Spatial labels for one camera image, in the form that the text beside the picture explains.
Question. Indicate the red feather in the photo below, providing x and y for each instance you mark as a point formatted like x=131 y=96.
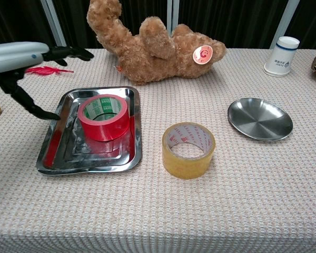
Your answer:
x=47 y=71

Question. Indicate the yellow transparent tape roll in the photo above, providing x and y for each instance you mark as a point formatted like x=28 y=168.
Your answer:
x=187 y=166

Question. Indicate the brown teddy bear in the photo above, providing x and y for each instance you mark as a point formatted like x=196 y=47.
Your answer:
x=147 y=60

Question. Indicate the round steel plate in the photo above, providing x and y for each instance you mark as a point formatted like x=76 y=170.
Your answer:
x=260 y=121

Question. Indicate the round pink bear tag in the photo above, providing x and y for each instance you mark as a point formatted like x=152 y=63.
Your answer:
x=202 y=54

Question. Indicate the beige woven tablecloth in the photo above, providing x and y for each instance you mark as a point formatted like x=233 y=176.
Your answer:
x=173 y=210

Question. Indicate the white paper cup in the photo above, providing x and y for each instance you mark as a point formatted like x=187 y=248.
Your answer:
x=279 y=59

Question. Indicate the red tape roll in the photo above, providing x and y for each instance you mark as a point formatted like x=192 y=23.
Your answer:
x=102 y=131

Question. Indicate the white frame post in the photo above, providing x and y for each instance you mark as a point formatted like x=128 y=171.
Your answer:
x=173 y=13
x=55 y=26
x=287 y=21

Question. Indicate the rectangular steel tray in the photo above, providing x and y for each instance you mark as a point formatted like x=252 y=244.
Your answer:
x=68 y=155

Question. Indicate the black pleated curtain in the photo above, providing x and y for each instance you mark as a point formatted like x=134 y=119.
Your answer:
x=226 y=18
x=76 y=23
x=15 y=21
x=313 y=21

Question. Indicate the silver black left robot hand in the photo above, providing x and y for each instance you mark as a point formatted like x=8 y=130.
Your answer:
x=13 y=56

